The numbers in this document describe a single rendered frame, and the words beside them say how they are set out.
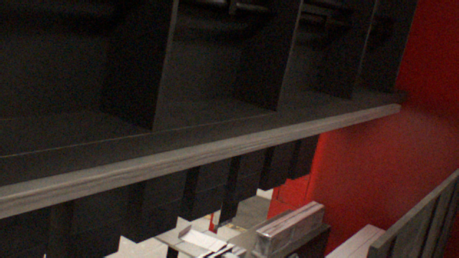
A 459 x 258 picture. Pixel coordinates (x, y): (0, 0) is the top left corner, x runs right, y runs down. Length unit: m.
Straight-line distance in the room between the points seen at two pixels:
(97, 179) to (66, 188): 0.05
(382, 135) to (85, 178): 1.70
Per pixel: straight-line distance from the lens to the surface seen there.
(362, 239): 2.09
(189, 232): 1.75
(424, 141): 2.24
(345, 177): 2.36
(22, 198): 0.68
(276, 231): 1.98
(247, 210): 4.71
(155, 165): 0.84
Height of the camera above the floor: 1.74
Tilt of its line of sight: 14 degrees down
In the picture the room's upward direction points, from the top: 11 degrees clockwise
